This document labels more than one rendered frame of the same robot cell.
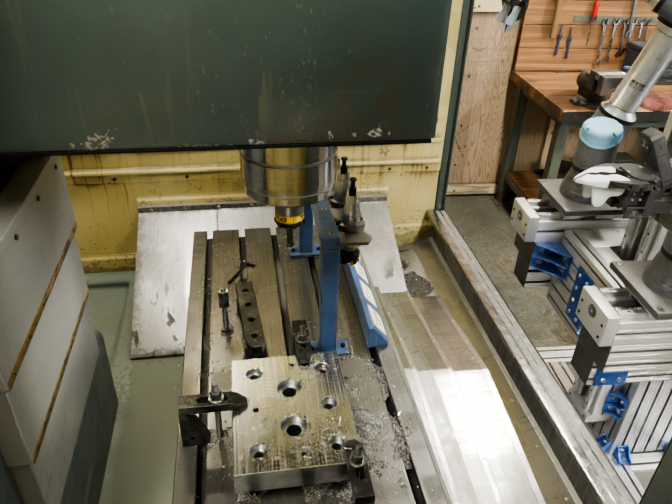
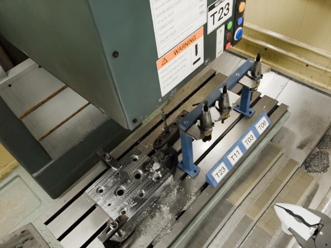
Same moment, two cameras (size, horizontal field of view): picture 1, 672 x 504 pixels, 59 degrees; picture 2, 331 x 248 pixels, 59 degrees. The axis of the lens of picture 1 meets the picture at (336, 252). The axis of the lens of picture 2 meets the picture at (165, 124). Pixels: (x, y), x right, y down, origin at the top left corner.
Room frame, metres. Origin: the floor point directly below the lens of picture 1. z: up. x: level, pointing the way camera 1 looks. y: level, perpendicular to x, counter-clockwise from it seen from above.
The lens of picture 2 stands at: (0.68, -0.55, 2.07)
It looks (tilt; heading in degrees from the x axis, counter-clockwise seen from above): 51 degrees down; 61
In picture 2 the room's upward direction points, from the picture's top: 9 degrees counter-clockwise
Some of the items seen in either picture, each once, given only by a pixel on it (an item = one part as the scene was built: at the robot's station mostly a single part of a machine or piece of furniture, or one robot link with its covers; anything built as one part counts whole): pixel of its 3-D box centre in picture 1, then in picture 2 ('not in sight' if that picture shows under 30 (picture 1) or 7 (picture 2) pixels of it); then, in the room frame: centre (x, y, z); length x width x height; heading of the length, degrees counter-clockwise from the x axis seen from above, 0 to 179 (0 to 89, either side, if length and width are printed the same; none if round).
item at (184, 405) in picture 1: (213, 411); (110, 161); (0.81, 0.23, 0.97); 0.13 x 0.03 x 0.15; 100
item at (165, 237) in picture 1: (274, 286); (231, 115); (1.54, 0.19, 0.75); 0.89 x 0.70 x 0.26; 100
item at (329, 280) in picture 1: (328, 301); (186, 149); (1.08, 0.01, 1.05); 0.10 x 0.05 x 0.30; 100
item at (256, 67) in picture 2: not in sight; (256, 66); (1.47, 0.03, 1.26); 0.04 x 0.04 x 0.07
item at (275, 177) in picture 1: (288, 153); not in sight; (0.90, 0.08, 1.48); 0.16 x 0.16 x 0.12
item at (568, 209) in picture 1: (586, 201); not in sight; (1.71, -0.80, 1.01); 0.36 x 0.22 x 0.06; 97
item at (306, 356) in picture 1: (302, 349); (164, 162); (1.00, 0.07, 0.97); 0.13 x 0.03 x 0.15; 10
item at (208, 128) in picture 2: (350, 225); (206, 123); (1.15, -0.03, 1.21); 0.06 x 0.06 x 0.03
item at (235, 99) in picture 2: not in sight; (232, 97); (1.31, 0.00, 1.21); 0.07 x 0.05 x 0.01; 100
